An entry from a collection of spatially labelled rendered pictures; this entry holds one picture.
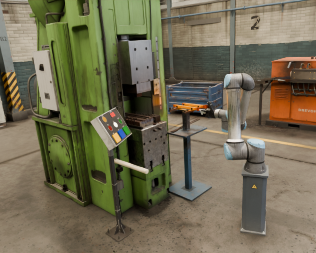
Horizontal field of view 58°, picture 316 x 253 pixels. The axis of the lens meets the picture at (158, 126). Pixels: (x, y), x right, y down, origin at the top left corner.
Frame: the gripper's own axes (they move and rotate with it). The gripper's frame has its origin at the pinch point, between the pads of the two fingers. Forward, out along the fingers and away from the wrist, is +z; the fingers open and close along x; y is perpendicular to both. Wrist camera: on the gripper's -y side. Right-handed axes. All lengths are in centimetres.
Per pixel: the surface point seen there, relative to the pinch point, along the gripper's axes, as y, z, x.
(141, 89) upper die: -27, 30, -55
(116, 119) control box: -9, 17, -97
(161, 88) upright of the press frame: -21, 48, -9
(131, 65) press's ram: -52, 30, -65
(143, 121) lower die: 5, 30, -56
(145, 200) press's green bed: 91, 29, -63
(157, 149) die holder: 38, 25, -43
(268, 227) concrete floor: 103, -84, -9
